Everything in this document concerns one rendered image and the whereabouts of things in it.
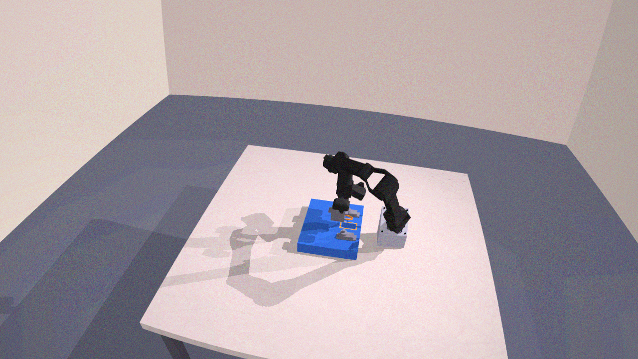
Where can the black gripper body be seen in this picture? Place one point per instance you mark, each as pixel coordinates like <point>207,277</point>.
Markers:
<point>342,202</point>

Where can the blue flat deck plate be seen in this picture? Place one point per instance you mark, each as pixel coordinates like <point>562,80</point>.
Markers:
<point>321,236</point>

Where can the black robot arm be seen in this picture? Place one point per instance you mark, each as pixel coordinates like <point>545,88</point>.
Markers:
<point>395,215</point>

